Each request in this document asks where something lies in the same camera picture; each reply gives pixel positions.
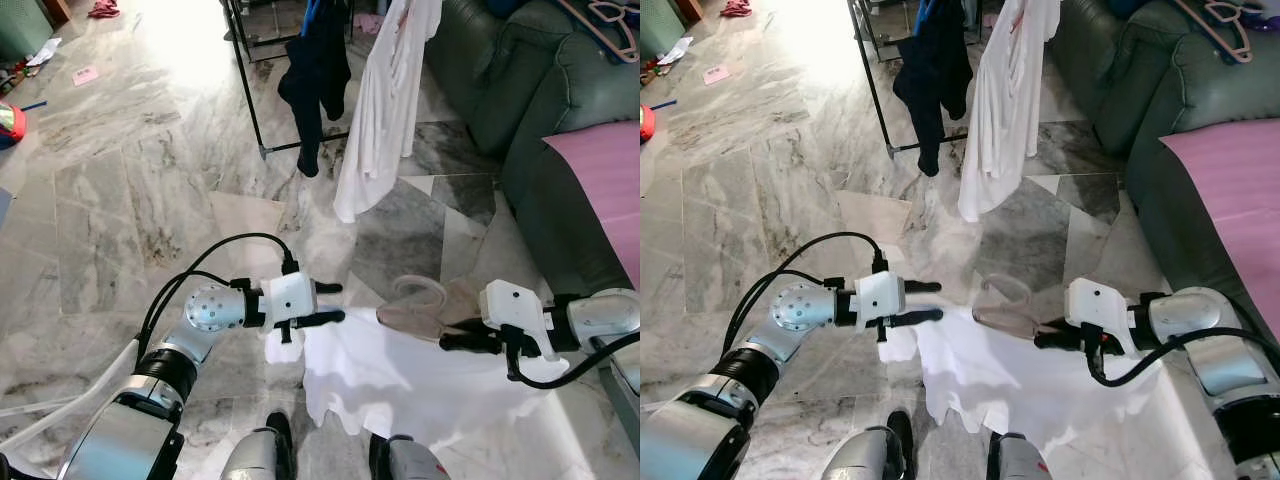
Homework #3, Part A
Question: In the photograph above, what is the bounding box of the green storage bin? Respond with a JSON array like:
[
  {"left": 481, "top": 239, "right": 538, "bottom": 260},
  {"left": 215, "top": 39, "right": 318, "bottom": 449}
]
[
  {"left": 0, "top": 0, "right": 51, "bottom": 61},
  {"left": 640, "top": 0, "right": 681, "bottom": 59}
]

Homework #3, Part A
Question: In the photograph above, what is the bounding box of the pink cushion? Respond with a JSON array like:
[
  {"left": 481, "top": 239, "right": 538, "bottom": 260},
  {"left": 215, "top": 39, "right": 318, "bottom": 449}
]
[
  {"left": 1160, "top": 118, "right": 1280, "bottom": 341},
  {"left": 543, "top": 120, "right": 641, "bottom": 291}
]

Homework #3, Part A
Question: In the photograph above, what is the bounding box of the pale pink plastic hanger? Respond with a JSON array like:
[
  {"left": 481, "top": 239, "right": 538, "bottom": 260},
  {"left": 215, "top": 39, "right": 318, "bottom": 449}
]
[
  {"left": 377, "top": 275, "right": 481, "bottom": 344},
  {"left": 972, "top": 272, "right": 1066, "bottom": 341}
]

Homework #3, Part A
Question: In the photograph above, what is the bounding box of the robot leg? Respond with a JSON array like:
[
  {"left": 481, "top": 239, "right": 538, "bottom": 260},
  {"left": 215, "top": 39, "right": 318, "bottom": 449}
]
[
  {"left": 985, "top": 433, "right": 1061, "bottom": 480},
  {"left": 368, "top": 433, "right": 451, "bottom": 480},
  {"left": 220, "top": 412, "right": 296, "bottom": 480},
  {"left": 820, "top": 410, "right": 916, "bottom": 480}
]

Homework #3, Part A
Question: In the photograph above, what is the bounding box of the robot left leg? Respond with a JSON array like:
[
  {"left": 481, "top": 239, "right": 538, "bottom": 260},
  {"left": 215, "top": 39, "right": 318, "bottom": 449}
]
[
  {"left": 220, "top": 412, "right": 296, "bottom": 480},
  {"left": 820, "top": 410, "right": 916, "bottom": 480}
]

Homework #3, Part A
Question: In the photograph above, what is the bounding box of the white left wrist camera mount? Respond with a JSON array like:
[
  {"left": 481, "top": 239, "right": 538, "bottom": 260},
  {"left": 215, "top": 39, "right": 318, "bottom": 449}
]
[
  {"left": 262, "top": 270, "right": 319, "bottom": 329},
  {"left": 855, "top": 270, "right": 909, "bottom": 329}
]

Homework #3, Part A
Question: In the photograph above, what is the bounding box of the pink wooden-look hanger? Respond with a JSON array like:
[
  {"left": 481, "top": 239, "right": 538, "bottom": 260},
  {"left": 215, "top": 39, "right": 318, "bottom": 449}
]
[
  {"left": 1170, "top": 0, "right": 1256, "bottom": 63},
  {"left": 555, "top": 0, "right": 639, "bottom": 63}
]

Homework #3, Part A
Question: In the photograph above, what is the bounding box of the white shirt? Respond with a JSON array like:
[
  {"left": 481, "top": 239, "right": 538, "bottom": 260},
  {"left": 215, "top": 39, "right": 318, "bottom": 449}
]
[
  {"left": 265, "top": 305, "right": 571, "bottom": 436},
  {"left": 880, "top": 305, "right": 1176, "bottom": 451},
  {"left": 333, "top": 0, "right": 443, "bottom": 224},
  {"left": 958, "top": 0, "right": 1063, "bottom": 224}
]

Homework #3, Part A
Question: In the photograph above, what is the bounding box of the black metal drying rack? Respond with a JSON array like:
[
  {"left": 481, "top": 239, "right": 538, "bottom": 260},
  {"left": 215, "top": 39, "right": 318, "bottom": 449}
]
[
  {"left": 845, "top": 0, "right": 986, "bottom": 161},
  {"left": 220, "top": 0, "right": 361, "bottom": 161}
]

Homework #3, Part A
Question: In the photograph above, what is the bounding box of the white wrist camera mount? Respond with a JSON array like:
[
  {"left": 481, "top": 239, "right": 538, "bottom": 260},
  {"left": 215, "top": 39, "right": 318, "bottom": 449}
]
[
  {"left": 855, "top": 270, "right": 909, "bottom": 329},
  {"left": 1065, "top": 278, "right": 1141, "bottom": 361},
  {"left": 480, "top": 280, "right": 556, "bottom": 361},
  {"left": 262, "top": 270, "right": 319, "bottom": 329}
]

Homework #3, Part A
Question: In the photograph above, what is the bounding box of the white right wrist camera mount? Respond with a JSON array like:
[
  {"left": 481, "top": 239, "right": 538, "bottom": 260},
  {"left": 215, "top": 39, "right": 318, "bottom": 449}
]
[
  {"left": 480, "top": 280, "right": 556, "bottom": 361},
  {"left": 1065, "top": 278, "right": 1141, "bottom": 361}
]

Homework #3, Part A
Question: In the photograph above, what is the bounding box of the dark navy garment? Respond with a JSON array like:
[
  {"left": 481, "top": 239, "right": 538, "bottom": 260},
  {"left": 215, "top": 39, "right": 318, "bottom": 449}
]
[
  {"left": 893, "top": 0, "right": 973, "bottom": 179},
  {"left": 278, "top": 0, "right": 353, "bottom": 179}
]

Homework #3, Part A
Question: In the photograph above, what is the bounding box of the robot right leg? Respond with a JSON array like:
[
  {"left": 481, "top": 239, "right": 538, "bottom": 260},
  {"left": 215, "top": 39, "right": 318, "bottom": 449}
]
[
  {"left": 368, "top": 433, "right": 451, "bottom": 480},
  {"left": 985, "top": 433, "right": 1061, "bottom": 480}
]

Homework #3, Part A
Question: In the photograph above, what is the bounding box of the dark green sofa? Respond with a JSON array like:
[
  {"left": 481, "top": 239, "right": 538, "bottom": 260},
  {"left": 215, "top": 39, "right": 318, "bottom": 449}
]
[
  {"left": 425, "top": 0, "right": 641, "bottom": 301},
  {"left": 1048, "top": 0, "right": 1280, "bottom": 341}
]

